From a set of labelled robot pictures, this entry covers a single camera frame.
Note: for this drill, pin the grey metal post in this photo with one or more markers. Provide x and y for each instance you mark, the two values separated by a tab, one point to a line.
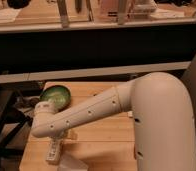
63	13
121	11

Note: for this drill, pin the black chair frame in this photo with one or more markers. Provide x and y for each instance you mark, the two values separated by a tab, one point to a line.
9	115

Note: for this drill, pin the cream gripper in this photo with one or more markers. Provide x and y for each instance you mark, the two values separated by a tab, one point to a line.
60	135

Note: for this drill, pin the grey metal post right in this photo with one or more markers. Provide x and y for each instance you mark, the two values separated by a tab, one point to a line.
121	11

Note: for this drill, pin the white plastic bottle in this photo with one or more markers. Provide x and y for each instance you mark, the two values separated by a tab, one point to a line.
54	151

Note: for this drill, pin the green ceramic bowl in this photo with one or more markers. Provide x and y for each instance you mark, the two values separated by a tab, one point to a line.
58	94

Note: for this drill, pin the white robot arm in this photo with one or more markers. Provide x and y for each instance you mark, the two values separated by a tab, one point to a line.
163	117

